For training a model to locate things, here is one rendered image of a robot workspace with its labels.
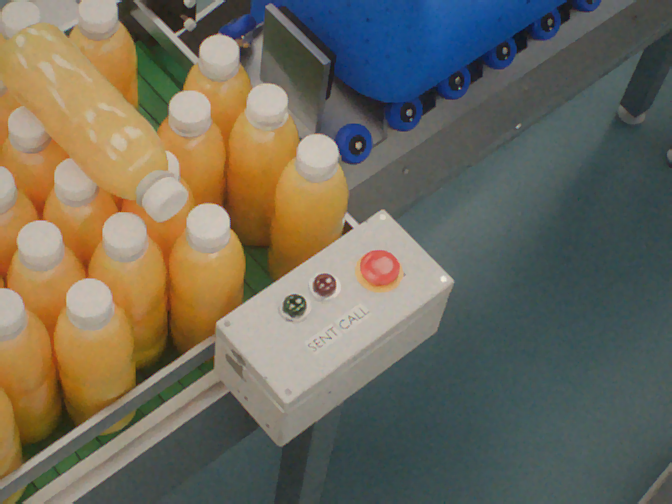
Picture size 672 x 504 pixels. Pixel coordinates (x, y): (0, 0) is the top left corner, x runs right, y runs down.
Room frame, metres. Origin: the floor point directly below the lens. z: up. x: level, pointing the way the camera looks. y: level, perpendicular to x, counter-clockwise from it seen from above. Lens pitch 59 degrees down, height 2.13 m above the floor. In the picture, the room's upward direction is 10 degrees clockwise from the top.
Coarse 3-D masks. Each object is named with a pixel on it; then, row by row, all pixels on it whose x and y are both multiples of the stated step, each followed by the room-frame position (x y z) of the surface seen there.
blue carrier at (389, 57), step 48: (288, 0) 1.02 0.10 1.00; (336, 0) 0.97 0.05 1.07; (384, 0) 0.92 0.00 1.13; (432, 0) 0.90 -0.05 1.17; (480, 0) 0.93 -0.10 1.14; (528, 0) 0.98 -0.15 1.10; (336, 48) 0.96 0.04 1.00; (384, 48) 0.92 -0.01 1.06; (432, 48) 0.88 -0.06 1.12; (480, 48) 0.94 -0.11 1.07; (384, 96) 0.91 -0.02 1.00
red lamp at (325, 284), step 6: (318, 276) 0.60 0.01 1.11; (324, 276) 0.60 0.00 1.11; (330, 276) 0.60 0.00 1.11; (312, 282) 0.60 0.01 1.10; (318, 282) 0.60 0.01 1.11; (324, 282) 0.60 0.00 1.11; (330, 282) 0.60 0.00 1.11; (336, 282) 0.60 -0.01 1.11; (318, 288) 0.59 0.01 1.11; (324, 288) 0.59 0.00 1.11; (330, 288) 0.59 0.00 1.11; (336, 288) 0.60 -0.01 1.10; (324, 294) 0.59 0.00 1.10; (330, 294) 0.59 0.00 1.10
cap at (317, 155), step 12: (300, 144) 0.74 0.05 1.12; (312, 144) 0.74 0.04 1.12; (324, 144) 0.74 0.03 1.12; (336, 144) 0.74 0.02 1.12; (300, 156) 0.72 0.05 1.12; (312, 156) 0.73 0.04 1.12; (324, 156) 0.73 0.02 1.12; (336, 156) 0.73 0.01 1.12; (300, 168) 0.72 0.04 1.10; (312, 168) 0.71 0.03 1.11; (324, 168) 0.72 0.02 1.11
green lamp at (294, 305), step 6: (288, 294) 0.58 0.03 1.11; (294, 294) 0.58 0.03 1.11; (300, 294) 0.58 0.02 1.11; (288, 300) 0.57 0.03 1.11; (294, 300) 0.57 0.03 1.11; (300, 300) 0.57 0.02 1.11; (288, 306) 0.57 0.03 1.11; (294, 306) 0.57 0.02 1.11; (300, 306) 0.57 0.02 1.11; (306, 306) 0.57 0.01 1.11; (288, 312) 0.56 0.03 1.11; (294, 312) 0.56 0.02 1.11; (300, 312) 0.56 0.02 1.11
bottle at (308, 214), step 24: (288, 168) 0.73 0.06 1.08; (336, 168) 0.73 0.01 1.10; (288, 192) 0.71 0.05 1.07; (312, 192) 0.71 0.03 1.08; (336, 192) 0.72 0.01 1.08; (288, 216) 0.70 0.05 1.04; (312, 216) 0.70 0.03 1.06; (336, 216) 0.71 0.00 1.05; (288, 240) 0.70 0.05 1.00; (312, 240) 0.70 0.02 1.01; (336, 240) 0.72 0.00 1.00; (288, 264) 0.70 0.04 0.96
